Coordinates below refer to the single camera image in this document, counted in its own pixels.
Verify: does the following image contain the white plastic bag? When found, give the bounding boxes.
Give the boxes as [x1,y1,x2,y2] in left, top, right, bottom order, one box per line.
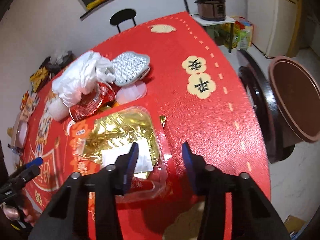
[52,50,116,108]

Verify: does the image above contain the brown round trash bin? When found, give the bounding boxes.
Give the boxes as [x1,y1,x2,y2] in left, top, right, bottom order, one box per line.
[268,56,319,142]

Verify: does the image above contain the clear round plastic lid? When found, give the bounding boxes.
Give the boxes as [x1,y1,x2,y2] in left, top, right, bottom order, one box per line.
[116,81,147,105]

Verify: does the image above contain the red festive table mat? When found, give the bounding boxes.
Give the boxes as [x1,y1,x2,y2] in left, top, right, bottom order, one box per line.
[23,12,271,239]

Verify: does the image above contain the red instant noodle cup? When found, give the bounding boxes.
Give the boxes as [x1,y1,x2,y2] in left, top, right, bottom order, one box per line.
[69,82,116,122]

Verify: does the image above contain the grey scrubbing sponge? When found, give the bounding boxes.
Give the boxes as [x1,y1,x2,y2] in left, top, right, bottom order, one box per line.
[111,51,150,87]

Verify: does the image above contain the dark round stool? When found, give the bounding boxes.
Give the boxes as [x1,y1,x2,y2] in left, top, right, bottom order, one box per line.
[236,49,295,164]

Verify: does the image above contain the colourful bags beside fridge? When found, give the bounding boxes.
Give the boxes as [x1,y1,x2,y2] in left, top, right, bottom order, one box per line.
[219,16,254,50]

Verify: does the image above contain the black metal shelf stand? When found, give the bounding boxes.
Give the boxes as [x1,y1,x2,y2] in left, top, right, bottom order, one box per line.
[183,0,235,53]

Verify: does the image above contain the black round-back chair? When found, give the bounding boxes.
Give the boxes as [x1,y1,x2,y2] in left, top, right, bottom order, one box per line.
[109,8,137,33]

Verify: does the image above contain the brown electric pressure cooker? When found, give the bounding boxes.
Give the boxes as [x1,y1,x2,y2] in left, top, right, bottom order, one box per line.
[194,0,226,22]

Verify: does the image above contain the cream two-door refrigerator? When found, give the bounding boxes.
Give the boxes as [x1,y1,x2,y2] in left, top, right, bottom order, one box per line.
[247,0,298,58]

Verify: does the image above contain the yellow packet on windowsill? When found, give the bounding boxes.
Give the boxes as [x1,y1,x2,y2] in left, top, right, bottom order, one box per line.
[86,0,107,11]

